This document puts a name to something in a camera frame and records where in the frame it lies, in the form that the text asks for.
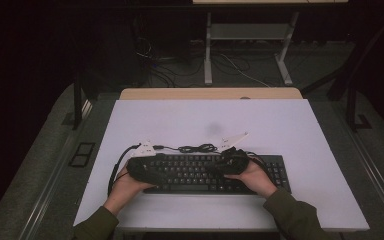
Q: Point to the black floor socket plate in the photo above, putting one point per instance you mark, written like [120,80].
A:
[81,155]

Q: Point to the wooden table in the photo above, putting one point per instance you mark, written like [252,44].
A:
[180,94]

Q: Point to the person's right hand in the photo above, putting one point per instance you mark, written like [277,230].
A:
[255,180]

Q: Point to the white board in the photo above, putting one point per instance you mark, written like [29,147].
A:
[213,116]

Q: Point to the black computer keyboard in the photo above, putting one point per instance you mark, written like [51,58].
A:
[186,173]

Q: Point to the white-framed desk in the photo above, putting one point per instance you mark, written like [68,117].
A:
[208,66]

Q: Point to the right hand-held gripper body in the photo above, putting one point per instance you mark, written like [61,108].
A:
[235,161]

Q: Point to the person's left hand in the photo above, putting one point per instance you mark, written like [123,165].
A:
[126,190]

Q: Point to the black metal stand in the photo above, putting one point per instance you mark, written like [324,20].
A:
[351,106]
[77,103]

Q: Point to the metal floor rail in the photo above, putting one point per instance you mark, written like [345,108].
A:
[370,166]
[51,186]

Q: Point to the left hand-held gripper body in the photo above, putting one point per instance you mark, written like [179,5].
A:
[140,168]

